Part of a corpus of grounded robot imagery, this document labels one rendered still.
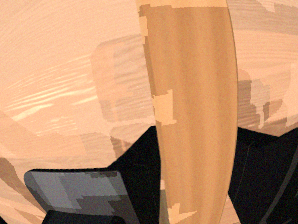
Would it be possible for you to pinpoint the wooden rail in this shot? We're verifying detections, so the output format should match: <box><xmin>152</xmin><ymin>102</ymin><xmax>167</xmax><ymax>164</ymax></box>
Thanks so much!
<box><xmin>136</xmin><ymin>0</ymin><xmax>239</xmax><ymax>224</ymax></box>

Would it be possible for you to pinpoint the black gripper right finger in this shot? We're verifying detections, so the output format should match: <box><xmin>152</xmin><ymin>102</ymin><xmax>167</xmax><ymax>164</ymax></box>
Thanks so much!
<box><xmin>227</xmin><ymin>127</ymin><xmax>298</xmax><ymax>224</ymax></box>

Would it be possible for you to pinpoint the brown wooden post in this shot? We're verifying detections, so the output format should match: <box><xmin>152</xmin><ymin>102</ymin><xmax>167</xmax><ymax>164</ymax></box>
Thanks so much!
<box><xmin>158</xmin><ymin>189</ymin><xmax>170</xmax><ymax>224</ymax></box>

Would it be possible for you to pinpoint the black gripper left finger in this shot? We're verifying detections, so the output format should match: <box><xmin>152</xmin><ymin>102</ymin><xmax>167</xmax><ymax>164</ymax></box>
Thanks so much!
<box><xmin>24</xmin><ymin>125</ymin><xmax>161</xmax><ymax>224</ymax></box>

